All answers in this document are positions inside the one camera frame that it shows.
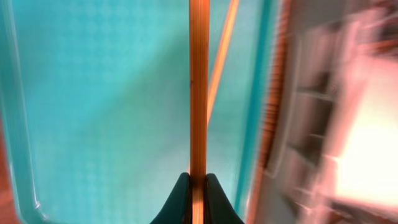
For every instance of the teal serving tray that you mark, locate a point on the teal serving tray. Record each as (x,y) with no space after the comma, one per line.
(95,106)

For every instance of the wooden chopstick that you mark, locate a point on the wooden chopstick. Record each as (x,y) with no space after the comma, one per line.
(199,21)
(221,56)

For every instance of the grey dishwasher rack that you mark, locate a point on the grey dishwasher rack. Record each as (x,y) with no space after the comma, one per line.
(292,181)

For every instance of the pink white bowl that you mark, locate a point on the pink white bowl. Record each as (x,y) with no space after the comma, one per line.
(361,150)

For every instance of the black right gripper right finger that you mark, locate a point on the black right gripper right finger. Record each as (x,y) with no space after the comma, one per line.
(217,208)

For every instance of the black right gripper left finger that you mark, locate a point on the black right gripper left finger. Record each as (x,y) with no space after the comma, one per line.
(178,207)

